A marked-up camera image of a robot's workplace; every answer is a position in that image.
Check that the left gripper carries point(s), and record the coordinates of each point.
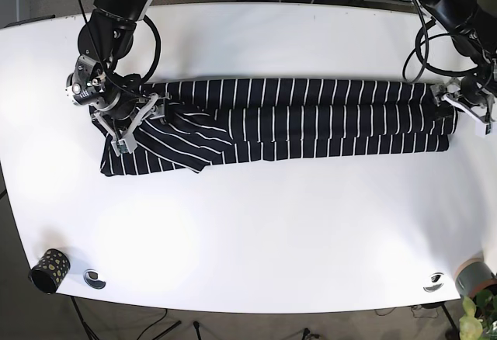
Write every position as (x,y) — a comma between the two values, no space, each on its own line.
(471,98)

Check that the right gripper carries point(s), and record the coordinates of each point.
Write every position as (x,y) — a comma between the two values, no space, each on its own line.
(123,116)

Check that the navy white-striped T-shirt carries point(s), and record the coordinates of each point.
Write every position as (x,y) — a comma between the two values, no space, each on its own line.
(235,121)

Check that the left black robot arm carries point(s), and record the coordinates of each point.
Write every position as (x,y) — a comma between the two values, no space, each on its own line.
(473,33)

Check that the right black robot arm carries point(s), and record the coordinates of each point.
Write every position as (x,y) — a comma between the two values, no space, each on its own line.
(106,38)

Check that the left silver table grommet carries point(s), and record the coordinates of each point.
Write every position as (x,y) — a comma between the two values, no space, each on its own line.
(92,278)

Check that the silver table grommet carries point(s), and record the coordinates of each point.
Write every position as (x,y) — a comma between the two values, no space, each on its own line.
(92,278)
(434,282)

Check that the grey flower pot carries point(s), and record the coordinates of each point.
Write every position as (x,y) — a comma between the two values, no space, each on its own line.
(473,276)

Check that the black gold-dotted cup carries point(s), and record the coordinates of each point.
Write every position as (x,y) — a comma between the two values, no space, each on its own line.
(50,271)

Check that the right silver table grommet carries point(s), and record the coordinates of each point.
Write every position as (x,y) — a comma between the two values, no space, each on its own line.
(434,282)

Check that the green potted plant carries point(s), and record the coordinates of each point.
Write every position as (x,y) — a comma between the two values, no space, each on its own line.
(479,319)

